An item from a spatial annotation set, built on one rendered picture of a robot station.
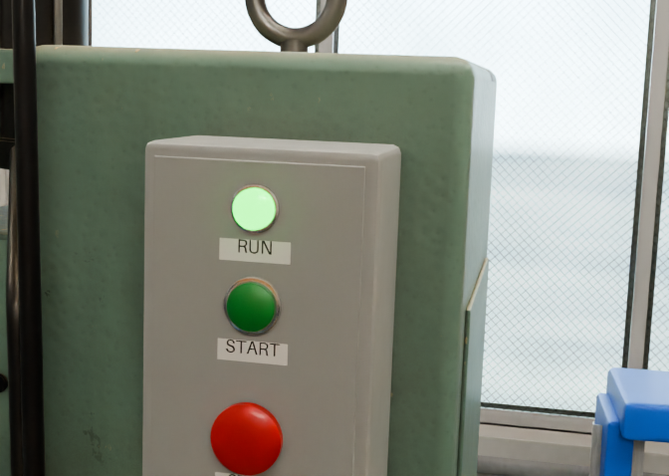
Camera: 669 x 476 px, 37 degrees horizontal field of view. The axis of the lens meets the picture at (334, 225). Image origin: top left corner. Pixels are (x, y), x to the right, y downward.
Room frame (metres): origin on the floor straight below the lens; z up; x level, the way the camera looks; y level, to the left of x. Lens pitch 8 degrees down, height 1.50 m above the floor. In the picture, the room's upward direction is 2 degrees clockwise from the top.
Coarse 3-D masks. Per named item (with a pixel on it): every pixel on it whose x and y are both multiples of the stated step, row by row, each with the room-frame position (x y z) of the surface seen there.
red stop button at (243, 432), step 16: (224, 416) 0.39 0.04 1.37; (240, 416) 0.39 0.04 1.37; (256, 416) 0.39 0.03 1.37; (272, 416) 0.39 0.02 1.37; (224, 432) 0.39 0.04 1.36; (240, 432) 0.39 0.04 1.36; (256, 432) 0.38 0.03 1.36; (272, 432) 0.38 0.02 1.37; (224, 448) 0.39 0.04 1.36; (240, 448) 0.38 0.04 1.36; (256, 448) 0.38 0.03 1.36; (272, 448) 0.38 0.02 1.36; (224, 464) 0.39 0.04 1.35; (240, 464) 0.39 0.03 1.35; (256, 464) 0.38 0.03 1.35; (272, 464) 0.39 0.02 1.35
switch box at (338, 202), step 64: (192, 192) 0.40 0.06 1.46; (320, 192) 0.39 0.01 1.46; (384, 192) 0.40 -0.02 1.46; (192, 256) 0.40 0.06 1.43; (320, 256) 0.39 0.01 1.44; (384, 256) 0.41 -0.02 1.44; (192, 320) 0.40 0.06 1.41; (320, 320) 0.39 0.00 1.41; (384, 320) 0.41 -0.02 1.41; (192, 384) 0.40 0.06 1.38; (256, 384) 0.39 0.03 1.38; (320, 384) 0.39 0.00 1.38; (384, 384) 0.42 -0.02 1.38; (192, 448) 0.40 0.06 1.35; (320, 448) 0.39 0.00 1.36; (384, 448) 0.43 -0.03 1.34
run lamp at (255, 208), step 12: (240, 192) 0.39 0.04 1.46; (252, 192) 0.39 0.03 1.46; (264, 192) 0.39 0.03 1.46; (240, 204) 0.39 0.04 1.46; (252, 204) 0.39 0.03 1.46; (264, 204) 0.39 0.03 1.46; (276, 204) 0.39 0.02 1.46; (240, 216) 0.39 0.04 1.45; (252, 216) 0.39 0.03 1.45; (264, 216) 0.39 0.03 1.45; (276, 216) 0.39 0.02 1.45; (252, 228) 0.39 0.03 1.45; (264, 228) 0.39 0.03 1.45
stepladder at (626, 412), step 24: (624, 384) 1.16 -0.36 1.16; (648, 384) 1.16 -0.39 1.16; (600, 408) 1.17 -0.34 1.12; (624, 408) 1.09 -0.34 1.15; (648, 408) 1.08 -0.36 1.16; (600, 432) 1.15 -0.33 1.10; (624, 432) 1.09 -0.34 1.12; (648, 432) 1.08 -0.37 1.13; (600, 456) 1.14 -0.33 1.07; (624, 456) 1.10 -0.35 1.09
